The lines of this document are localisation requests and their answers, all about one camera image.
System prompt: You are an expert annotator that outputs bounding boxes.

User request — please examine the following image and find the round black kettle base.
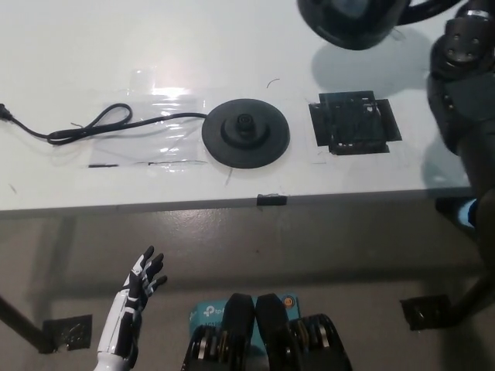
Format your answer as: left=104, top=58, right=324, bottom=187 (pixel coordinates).
left=201, top=98, right=292, bottom=170

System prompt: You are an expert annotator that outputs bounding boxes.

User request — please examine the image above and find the black electric kettle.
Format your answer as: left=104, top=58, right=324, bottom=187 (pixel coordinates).
left=296, top=0, right=463, bottom=50

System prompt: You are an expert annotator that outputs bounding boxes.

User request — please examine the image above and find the black tape square patch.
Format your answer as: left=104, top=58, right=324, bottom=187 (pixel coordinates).
left=308, top=90, right=402, bottom=156

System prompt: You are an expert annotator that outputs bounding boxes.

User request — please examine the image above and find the small black tape piece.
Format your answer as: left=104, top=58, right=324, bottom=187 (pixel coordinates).
left=256, top=192, right=288, bottom=206

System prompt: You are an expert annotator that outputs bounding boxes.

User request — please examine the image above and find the black table leg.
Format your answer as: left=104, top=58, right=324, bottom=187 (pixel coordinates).
left=452, top=266, right=492, bottom=324
left=0, top=295, right=50, bottom=355

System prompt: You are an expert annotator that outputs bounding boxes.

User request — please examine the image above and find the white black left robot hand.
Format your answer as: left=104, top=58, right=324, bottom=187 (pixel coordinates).
left=96, top=245, right=168, bottom=356

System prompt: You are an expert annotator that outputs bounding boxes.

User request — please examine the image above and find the clear plastic film sheet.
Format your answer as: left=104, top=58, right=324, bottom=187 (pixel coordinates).
left=87, top=69, right=210, bottom=168

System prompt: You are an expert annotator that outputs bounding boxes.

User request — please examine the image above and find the black power cord with plug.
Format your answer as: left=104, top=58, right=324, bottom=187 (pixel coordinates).
left=0, top=102, right=209, bottom=146

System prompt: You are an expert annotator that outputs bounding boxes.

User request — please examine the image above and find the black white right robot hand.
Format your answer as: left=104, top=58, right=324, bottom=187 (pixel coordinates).
left=452, top=0, right=495, bottom=17

